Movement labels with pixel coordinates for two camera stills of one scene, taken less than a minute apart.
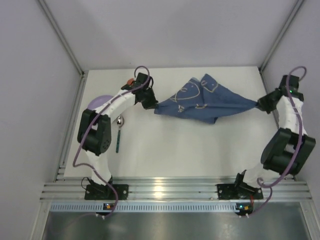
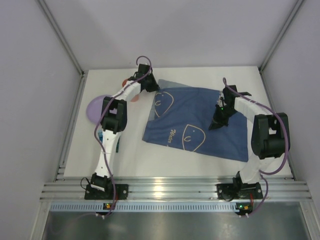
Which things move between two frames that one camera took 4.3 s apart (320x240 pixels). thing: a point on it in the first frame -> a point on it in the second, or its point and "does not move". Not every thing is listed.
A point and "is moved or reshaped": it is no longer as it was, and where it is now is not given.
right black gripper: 266,103 -> 222,115
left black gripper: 148,98 -> 152,83
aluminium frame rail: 282,188 does not move
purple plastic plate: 98,100 does not move
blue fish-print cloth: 204,100 is moved or reshaped
